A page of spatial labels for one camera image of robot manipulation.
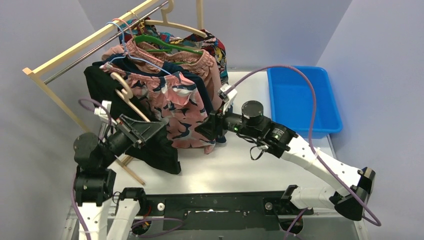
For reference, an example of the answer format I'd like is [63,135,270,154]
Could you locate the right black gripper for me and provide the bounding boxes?
[195,100,259,141]

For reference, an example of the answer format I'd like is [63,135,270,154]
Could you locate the navy blue shorts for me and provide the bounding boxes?
[94,54,216,149]

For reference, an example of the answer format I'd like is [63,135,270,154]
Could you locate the wooden clothes rack frame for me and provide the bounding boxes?
[22,0,205,186]

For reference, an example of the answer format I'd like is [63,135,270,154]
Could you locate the beige wooden hanger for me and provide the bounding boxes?
[110,72,150,122]

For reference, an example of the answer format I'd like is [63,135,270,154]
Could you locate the beige hanger at back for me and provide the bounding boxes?
[143,0,208,39]

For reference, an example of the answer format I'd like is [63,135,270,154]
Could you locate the pink shark print shorts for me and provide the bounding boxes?
[102,63,216,154]

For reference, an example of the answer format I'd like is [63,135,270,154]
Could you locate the dusty pink shorts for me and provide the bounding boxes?
[112,40,223,112]

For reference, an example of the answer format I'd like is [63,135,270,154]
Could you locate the pink wire hanger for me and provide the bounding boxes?
[106,18,161,65]

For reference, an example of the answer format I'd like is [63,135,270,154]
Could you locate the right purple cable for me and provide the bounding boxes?
[228,64,382,240]

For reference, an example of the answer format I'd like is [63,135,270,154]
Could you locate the metal hanging rod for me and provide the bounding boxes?
[33,0,169,85]

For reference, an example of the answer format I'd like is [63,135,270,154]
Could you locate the blue plastic bin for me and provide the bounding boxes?
[267,66,343,139]

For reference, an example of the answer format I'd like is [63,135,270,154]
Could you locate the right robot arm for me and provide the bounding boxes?
[195,100,376,221]

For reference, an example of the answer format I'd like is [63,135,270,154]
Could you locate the colourful comic print shorts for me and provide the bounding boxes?
[124,23,229,84]

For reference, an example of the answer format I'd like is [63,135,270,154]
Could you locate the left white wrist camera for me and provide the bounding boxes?
[94,100,116,127]

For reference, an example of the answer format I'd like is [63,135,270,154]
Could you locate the black mesh shorts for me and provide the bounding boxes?
[83,61,181,175]

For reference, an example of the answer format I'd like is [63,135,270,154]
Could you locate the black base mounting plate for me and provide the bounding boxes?
[132,191,301,237]

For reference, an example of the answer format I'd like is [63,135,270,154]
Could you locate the aluminium table frame rail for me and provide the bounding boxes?
[59,206,80,240]

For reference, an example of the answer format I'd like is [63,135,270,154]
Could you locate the light blue wire hanger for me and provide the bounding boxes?
[105,18,171,75]

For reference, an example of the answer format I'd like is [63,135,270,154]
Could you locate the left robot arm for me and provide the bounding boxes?
[71,114,165,240]

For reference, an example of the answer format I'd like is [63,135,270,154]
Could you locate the green plastic hanger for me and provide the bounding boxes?
[135,34,210,67]

